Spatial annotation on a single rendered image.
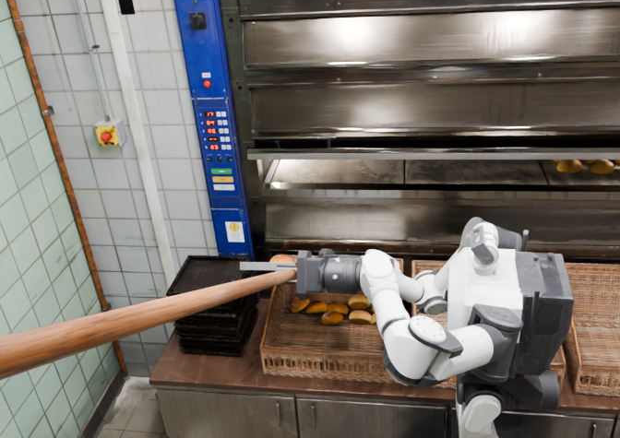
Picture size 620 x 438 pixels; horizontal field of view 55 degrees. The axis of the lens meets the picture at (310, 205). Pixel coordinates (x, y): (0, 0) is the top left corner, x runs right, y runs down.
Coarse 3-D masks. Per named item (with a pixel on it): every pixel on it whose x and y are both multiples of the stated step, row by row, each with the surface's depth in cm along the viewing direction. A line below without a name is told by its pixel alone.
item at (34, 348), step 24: (216, 288) 90; (240, 288) 100; (264, 288) 119; (120, 312) 59; (144, 312) 63; (168, 312) 69; (192, 312) 78; (24, 336) 44; (48, 336) 46; (72, 336) 49; (96, 336) 53; (120, 336) 58; (0, 360) 40; (24, 360) 43; (48, 360) 46
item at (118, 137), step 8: (104, 120) 246; (112, 120) 246; (120, 120) 245; (96, 128) 243; (104, 128) 242; (120, 128) 245; (112, 136) 244; (120, 136) 245; (104, 144) 246; (112, 144) 246; (120, 144) 245
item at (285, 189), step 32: (288, 192) 253; (320, 192) 251; (352, 192) 249; (384, 192) 247; (416, 192) 244; (448, 192) 242; (480, 192) 240; (512, 192) 238; (544, 192) 236; (576, 192) 234; (608, 192) 232
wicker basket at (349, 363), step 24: (288, 288) 271; (288, 312) 273; (264, 336) 238; (288, 336) 259; (312, 336) 259; (336, 336) 258; (360, 336) 256; (264, 360) 238; (288, 360) 247; (312, 360) 233; (336, 360) 231; (360, 360) 230
